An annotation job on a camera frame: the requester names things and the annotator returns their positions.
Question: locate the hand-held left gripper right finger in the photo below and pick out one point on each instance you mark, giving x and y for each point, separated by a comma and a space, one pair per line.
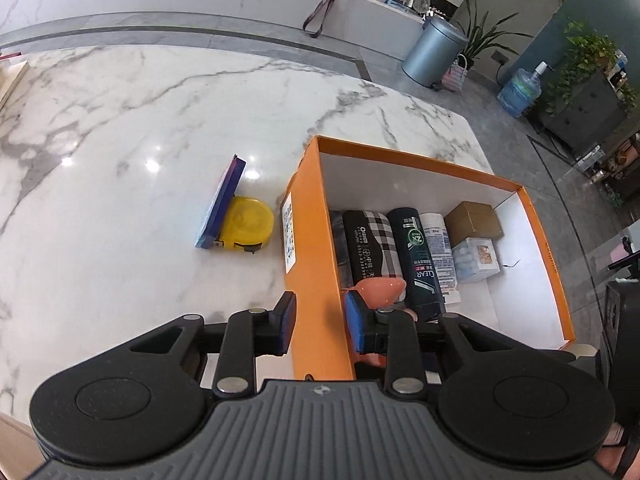
355, 325

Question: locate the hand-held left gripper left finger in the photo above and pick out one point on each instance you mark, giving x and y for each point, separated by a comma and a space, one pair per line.
289, 320

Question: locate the pink pump bottle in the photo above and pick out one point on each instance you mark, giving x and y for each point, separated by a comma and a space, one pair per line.
380, 291

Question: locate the orange cardboard box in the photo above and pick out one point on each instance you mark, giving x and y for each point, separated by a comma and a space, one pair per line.
320, 260

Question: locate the black shampoo bottle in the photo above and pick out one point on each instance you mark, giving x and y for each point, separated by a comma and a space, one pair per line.
417, 260

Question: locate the white barcode bottle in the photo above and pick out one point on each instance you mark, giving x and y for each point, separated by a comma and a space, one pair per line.
440, 245

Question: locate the clear plastic swab box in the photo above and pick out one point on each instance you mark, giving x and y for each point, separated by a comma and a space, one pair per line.
475, 260

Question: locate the brown cube box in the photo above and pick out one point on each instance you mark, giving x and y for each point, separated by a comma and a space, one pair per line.
472, 220

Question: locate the plaid fabric pack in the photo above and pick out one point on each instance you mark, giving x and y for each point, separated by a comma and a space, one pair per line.
370, 245

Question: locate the yellow tape measure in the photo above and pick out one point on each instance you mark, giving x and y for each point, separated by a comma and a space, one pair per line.
250, 222

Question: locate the dark blue flat box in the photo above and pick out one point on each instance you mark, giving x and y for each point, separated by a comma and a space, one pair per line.
220, 205

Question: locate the woven checked bag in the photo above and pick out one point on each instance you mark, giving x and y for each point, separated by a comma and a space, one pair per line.
454, 76

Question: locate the blue water jug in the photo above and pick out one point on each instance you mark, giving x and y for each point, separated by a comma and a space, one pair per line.
520, 92

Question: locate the grey metal trash can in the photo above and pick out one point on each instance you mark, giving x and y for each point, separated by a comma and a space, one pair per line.
432, 47

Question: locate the person's sandalled foot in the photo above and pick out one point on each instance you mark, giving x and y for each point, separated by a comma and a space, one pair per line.
617, 455

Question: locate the black cabinet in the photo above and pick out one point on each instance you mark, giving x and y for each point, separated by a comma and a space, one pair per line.
580, 110

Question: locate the long-leaf potted plant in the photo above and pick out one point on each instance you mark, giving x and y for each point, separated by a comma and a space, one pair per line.
487, 32

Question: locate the bushy green potted plant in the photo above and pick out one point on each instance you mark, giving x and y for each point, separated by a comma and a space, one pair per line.
585, 55

